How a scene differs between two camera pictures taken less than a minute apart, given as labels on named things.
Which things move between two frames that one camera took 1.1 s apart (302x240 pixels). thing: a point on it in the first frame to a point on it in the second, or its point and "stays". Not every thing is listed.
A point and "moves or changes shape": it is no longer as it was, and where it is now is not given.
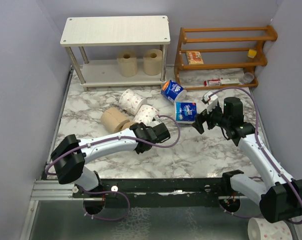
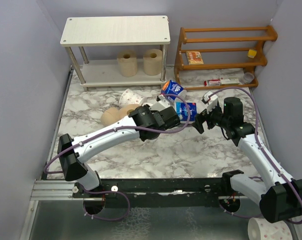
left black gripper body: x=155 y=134 to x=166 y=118
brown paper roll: x=128 y=60 stays
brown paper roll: x=152 y=62 stays
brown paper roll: x=127 y=124 moves or changes shape
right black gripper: x=200 y=118 stays
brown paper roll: x=113 y=120 stays
